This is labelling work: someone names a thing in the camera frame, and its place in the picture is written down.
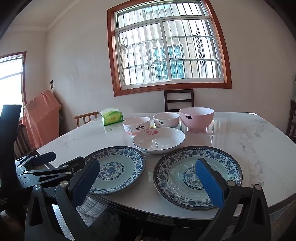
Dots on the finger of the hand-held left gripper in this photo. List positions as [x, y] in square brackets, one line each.
[71, 165]
[44, 157]

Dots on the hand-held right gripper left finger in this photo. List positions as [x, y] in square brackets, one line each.
[85, 183]

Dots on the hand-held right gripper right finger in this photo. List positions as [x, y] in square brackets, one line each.
[209, 185]

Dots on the blue patterned plate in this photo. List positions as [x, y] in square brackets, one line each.
[124, 162]
[175, 171]

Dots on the white plate with pink flower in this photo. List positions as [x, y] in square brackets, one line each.
[159, 143]

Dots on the white bowl with pink band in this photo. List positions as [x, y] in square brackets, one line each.
[136, 127]

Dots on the white bowl with blue band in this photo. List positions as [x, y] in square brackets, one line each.
[165, 122]

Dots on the dark wooden bench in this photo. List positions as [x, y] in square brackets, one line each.
[22, 141]

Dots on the orange cloth cover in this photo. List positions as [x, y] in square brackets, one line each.
[41, 115]

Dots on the small wooden framed window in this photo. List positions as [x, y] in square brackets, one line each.
[9, 76]

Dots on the light wooden chair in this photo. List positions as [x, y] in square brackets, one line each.
[86, 114]

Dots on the green tissue pack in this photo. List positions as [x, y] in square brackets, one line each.
[112, 119]

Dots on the dark wooden chair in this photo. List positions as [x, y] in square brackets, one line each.
[167, 102]

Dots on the brown wooden chair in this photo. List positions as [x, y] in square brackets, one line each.
[292, 115]

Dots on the large wooden framed window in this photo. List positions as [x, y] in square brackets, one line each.
[143, 58]

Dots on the black wall plaque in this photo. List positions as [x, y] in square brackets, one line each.
[51, 84]

